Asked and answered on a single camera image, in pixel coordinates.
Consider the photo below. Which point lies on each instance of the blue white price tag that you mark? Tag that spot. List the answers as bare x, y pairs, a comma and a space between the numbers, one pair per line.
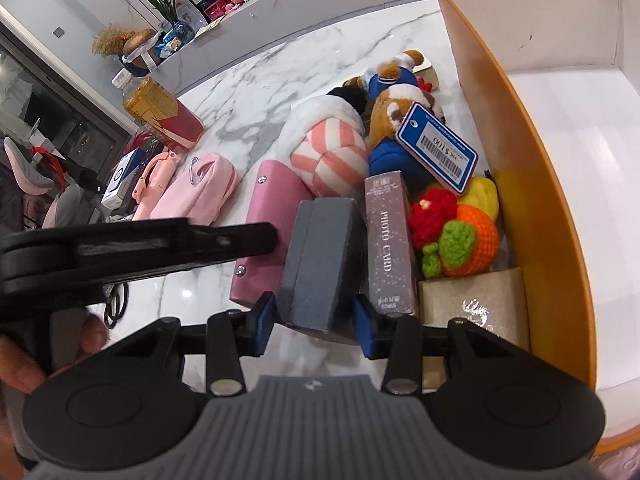
449, 159

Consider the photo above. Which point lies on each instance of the pink wallet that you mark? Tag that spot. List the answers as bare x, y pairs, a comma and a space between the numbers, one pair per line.
276, 196

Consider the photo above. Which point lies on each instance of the person's left hand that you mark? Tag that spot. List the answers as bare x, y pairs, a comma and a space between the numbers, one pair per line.
20, 371

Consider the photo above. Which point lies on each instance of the blue white small box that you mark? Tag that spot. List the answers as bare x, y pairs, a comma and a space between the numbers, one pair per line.
124, 177

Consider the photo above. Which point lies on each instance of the gold gift box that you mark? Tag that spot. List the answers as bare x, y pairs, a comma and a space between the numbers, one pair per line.
495, 301

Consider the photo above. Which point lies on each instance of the yellow plush lemon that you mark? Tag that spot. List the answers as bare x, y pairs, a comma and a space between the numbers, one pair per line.
482, 194

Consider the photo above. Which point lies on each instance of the pink striped panda plush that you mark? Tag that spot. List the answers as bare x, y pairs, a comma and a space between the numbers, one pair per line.
322, 141

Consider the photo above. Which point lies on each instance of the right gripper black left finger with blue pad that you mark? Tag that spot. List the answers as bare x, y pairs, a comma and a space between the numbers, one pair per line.
225, 338

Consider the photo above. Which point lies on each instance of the brown plush dog blue outfit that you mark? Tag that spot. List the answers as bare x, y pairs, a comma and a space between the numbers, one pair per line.
386, 154

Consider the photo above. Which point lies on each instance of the pink zip pouch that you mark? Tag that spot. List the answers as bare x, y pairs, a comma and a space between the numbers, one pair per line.
200, 191

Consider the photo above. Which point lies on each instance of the tea bottle red label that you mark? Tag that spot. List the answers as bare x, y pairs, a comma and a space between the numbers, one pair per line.
149, 103

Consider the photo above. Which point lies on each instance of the purple photo card box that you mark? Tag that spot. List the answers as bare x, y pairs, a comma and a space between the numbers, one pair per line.
391, 264

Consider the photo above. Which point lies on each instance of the orange storage box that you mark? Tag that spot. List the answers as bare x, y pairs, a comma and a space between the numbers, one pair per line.
553, 88

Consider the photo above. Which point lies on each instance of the grey raised ledge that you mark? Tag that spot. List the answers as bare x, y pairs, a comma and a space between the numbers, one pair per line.
258, 25

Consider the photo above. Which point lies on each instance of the crochet orange fruit toy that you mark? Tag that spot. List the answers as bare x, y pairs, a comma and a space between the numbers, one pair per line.
454, 239

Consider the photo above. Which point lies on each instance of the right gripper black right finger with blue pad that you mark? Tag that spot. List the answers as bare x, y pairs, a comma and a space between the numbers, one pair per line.
400, 339

